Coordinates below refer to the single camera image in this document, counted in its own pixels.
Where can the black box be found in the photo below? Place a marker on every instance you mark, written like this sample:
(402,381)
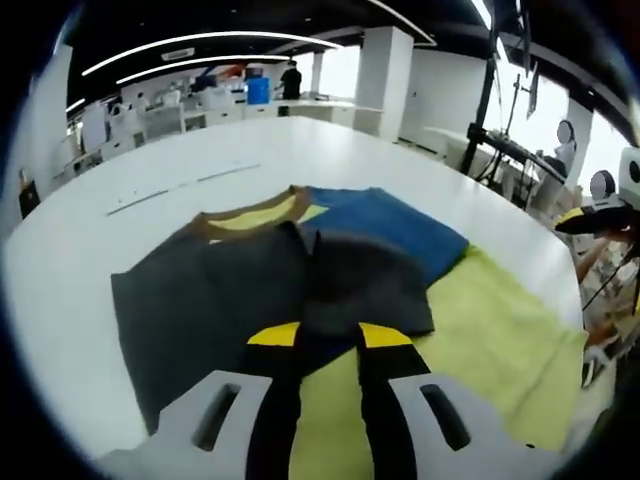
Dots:
(29,197)

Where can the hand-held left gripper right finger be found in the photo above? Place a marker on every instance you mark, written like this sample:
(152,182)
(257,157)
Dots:
(480,450)

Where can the white rolling cabinet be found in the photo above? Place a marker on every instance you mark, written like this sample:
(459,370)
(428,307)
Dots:
(94,127)

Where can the long white counter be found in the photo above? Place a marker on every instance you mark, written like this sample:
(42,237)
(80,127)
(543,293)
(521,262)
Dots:
(325,107)

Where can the ceiling air vent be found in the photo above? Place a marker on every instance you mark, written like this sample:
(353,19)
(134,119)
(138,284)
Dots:
(178,55)

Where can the curved ceiling light strip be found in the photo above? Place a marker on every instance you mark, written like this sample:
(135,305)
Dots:
(487,20)
(200,37)
(200,62)

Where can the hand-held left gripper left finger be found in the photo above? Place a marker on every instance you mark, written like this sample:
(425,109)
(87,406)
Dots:
(200,440)

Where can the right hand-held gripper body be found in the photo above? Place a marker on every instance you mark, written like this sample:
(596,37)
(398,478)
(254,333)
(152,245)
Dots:
(631,177)

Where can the thin table strip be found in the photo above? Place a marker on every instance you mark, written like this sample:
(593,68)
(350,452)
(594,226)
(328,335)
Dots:
(140,202)

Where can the black workbench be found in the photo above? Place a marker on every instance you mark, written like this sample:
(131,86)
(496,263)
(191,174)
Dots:
(520,155)

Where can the blue barrel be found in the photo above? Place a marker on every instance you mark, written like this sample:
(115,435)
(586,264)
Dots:
(259,90)

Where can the yellow blue grey garment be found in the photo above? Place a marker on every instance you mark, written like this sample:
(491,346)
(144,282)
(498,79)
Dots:
(210,280)

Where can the white pillar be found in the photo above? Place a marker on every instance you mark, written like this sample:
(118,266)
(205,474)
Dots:
(45,125)
(382,80)

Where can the black metal stand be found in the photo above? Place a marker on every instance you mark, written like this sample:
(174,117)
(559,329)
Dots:
(470,150)

